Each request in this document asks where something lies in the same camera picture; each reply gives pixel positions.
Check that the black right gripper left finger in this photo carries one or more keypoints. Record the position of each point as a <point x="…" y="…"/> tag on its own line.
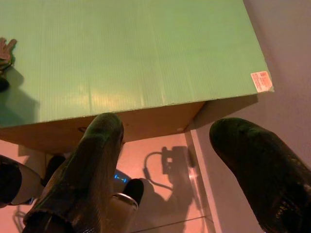
<point x="82" y="174"/>

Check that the pale baseboard strip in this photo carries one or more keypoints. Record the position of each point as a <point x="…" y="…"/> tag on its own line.
<point x="206" y="206"/>

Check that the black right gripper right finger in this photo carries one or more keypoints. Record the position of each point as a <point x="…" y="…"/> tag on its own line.
<point x="267" y="174"/>

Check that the green corrugated table cover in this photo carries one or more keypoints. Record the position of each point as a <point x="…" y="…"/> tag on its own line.
<point x="136" y="53"/>

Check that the orange label on table cover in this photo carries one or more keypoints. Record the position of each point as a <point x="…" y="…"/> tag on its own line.
<point x="261" y="81"/>

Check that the silver black robot leg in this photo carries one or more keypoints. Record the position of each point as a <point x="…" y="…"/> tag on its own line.
<point x="133" y="190"/>
<point x="9" y="179"/>

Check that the brown wooden table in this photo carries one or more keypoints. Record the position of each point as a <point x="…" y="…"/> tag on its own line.
<point x="150" y="119"/>

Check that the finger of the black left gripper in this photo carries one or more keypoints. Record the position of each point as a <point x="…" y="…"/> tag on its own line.
<point x="3" y="84"/>

